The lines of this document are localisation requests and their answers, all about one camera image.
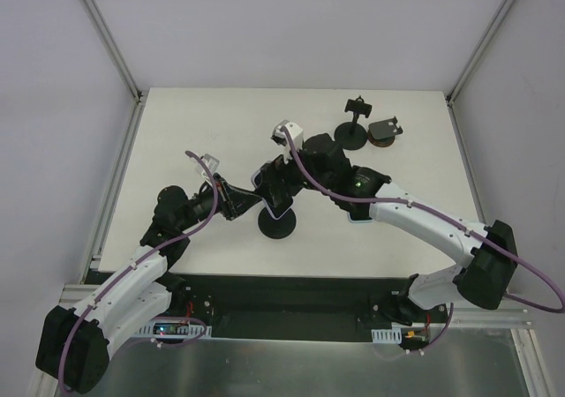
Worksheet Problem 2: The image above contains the aluminium front rail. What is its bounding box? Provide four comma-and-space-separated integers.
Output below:
55, 281, 535, 330

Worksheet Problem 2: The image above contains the aluminium frame post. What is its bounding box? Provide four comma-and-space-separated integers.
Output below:
79, 0, 144, 102
446, 0, 518, 107

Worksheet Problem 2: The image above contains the black round base phone stand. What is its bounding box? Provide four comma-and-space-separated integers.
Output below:
258, 208, 297, 240

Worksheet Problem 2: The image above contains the aluminium frame post right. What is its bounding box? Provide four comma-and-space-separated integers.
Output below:
446, 0, 518, 107

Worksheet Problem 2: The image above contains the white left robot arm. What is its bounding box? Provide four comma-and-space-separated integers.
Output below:
35, 175, 261, 394

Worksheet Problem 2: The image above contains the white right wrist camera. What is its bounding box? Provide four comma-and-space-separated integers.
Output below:
271, 120, 304, 163

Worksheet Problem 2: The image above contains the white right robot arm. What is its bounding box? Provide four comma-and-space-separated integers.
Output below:
252, 133, 516, 326

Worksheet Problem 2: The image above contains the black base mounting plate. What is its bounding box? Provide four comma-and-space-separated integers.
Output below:
83, 273, 504, 341

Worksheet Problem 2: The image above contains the black clamp phone stand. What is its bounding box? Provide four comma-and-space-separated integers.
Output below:
334, 95, 373, 151

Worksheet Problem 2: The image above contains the brown base phone stand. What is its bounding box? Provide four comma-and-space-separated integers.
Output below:
367, 116, 403, 148

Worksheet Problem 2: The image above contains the light blue smartphone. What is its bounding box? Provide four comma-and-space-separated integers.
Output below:
348, 213, 373, 223

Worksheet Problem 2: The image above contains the aluminium frame post left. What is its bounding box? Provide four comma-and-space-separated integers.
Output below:
79, 0, 144, 102

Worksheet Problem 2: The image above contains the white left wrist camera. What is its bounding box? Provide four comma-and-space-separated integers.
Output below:
185, 151, 220, 181

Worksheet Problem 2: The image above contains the lavender smartphone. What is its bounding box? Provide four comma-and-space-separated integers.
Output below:
252, 171, 292, 219

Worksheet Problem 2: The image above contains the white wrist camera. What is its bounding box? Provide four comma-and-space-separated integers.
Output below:
271, 120, 304, 163
185, 151, 220, 181

